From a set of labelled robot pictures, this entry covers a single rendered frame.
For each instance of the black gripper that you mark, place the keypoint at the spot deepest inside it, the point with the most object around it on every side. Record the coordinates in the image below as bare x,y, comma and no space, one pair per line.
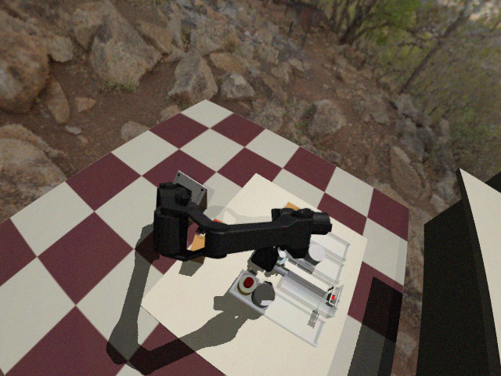
266,258

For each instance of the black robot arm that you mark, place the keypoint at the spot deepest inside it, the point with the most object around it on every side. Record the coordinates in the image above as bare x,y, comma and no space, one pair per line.
289,229

